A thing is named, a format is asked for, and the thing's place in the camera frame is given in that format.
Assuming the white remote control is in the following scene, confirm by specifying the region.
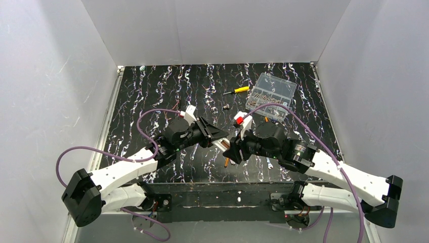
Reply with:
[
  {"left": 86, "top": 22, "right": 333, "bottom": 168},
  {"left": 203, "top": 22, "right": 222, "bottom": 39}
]
[{"left": 211, "top": 138, "right": 236, "bottom": 165}]

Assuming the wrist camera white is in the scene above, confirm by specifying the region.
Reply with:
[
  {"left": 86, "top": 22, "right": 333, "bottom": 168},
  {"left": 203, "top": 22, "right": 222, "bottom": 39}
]
[
  {"left": 179, "top": 105, "right": 197, "bottom": 125},
  {"left": 234, "top": 111, "right": 253, "bottom": 140}
]

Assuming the aluminium frame rail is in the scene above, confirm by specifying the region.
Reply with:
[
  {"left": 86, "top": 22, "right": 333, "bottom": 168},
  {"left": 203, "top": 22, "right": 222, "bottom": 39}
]
[{"left": 62, "top": 66, "right": 125, "bottom": 243}]

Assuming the silver open-end wrench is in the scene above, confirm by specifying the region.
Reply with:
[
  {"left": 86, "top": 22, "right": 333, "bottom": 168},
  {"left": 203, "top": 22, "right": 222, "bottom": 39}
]
[{"left": 266, "top": 158, "right": 274, "bottom": 170}]

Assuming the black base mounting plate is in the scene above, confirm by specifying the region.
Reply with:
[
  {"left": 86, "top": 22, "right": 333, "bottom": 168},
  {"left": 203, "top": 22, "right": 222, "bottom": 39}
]
[{"left": 122, "top": 182, "right": 322, "bottom": 224}]

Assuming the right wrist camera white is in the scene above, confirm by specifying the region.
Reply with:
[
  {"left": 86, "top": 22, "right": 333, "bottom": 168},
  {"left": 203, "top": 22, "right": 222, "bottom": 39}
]
[{"left": 234, "top": 111, "right": 253, "bottom": 140}]

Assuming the yellow handled screwdriver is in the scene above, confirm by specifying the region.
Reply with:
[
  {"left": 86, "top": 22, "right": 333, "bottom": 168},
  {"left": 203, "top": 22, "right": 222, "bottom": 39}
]
[{"left": 223, "top": 86, "right": 250, "bottom": 95}]

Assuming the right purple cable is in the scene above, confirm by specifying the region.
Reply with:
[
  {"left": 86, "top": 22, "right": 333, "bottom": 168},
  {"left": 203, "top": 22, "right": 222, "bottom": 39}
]
[{"left": 243, "top": 102, "right": 365, "bottom": 243}]

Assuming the clear plastic screw box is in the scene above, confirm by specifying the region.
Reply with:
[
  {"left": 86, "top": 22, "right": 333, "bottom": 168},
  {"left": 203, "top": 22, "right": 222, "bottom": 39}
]
[{"left": 245, "top": 73, "right": 297, "bottom": 122}]

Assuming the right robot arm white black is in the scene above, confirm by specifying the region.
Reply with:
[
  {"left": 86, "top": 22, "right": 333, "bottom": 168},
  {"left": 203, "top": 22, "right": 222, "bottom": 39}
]
[{"left": 223, "top": 122, "right": 403, "bottom": 228}]

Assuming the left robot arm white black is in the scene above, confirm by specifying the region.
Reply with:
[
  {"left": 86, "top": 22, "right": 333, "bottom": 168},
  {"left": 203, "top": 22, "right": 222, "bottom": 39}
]
[{"left": 61, "top": 117, "right": 229, "bottom": 227}]

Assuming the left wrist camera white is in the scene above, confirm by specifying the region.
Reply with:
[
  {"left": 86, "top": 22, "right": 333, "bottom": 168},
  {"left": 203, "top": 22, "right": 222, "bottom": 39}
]
[{"left": 179, "top": 105, "right": 197, "bottom": 125}]

